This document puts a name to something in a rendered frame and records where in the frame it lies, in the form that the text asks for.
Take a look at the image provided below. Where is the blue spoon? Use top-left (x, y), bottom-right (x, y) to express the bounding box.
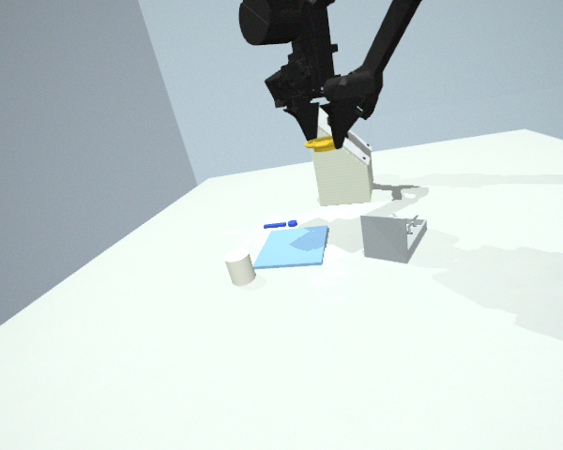
top-left (264, 220), bottom-right (297, 229)

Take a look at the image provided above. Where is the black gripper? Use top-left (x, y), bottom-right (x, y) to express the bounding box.
top-left (274, 37), bottom-right (375, 149)

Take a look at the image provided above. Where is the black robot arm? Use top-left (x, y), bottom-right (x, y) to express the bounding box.
top-left (238, 0), bottom-right (422, 139)

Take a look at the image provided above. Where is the light blue square mat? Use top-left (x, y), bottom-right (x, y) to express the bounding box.
top-left (253, 225), bottom-right (327, 269)

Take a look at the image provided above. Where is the yellow round plate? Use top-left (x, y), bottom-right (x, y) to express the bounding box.
top-left (305, 135), bottom-right (336, 152)

